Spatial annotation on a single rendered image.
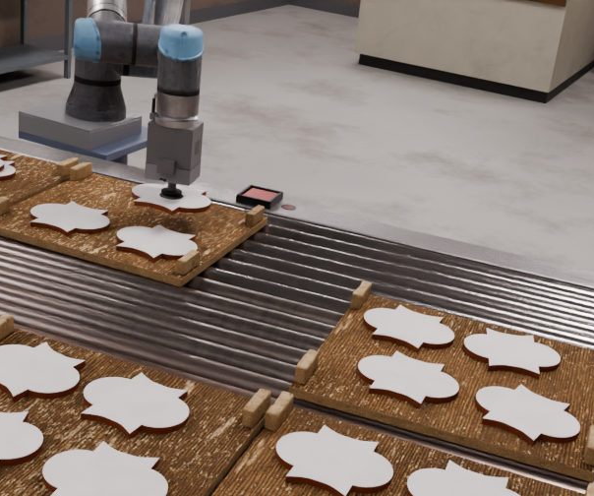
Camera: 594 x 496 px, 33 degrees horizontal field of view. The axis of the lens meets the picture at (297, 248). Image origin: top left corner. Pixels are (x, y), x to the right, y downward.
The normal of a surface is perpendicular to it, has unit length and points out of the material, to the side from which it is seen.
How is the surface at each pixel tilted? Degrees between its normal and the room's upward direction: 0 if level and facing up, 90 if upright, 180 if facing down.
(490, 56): 90
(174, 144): 90
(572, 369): 0
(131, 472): 0
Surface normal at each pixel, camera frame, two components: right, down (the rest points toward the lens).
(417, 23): -0.44, 0.30
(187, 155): -0.21, 0.36
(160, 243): 0.11, -0.92
